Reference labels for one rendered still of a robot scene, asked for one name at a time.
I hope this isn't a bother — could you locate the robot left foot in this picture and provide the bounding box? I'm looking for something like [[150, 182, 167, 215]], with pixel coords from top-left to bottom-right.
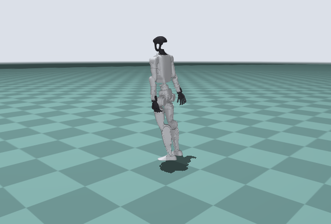
[[158, 155, 177, 160]]

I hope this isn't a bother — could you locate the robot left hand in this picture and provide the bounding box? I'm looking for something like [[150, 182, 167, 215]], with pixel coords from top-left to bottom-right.
[[152, 96, 162, 112]]

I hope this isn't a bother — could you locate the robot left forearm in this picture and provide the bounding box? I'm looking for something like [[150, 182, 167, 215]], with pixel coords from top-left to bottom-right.
[[149, 77, 157, 100]]

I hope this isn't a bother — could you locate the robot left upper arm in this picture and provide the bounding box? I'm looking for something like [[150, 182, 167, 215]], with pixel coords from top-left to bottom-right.
[[149, 56, 159, 82]]

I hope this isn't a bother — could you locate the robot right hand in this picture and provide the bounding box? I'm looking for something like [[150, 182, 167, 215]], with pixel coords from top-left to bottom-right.
[[177, 88, 186, 105]]

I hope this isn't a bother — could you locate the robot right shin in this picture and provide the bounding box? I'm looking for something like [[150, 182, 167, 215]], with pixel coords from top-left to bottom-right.
[[171, 121, 179, 152]]

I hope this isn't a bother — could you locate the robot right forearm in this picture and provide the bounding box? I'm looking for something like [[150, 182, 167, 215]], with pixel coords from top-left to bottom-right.
[[172, 75, 180, 92]]

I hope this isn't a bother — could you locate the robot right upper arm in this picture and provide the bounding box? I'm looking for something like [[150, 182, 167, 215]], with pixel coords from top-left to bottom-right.
[[170, 55, 176, 78]]

